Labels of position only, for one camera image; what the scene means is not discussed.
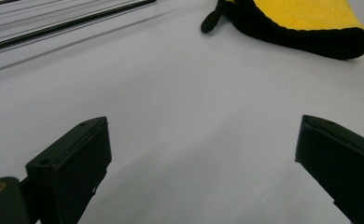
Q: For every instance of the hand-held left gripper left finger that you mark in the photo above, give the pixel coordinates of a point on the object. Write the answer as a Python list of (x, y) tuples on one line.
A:
[(68, 171)]

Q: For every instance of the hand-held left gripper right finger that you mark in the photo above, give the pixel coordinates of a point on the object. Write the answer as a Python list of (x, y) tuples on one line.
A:
[(342, 168)]

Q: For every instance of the aluminium floor rail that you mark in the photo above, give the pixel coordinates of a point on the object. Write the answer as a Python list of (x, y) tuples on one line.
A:
[(62, 26)]

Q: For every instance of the yellow towel with black edge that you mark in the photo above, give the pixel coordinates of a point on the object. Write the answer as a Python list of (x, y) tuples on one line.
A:
[(307, 15)]

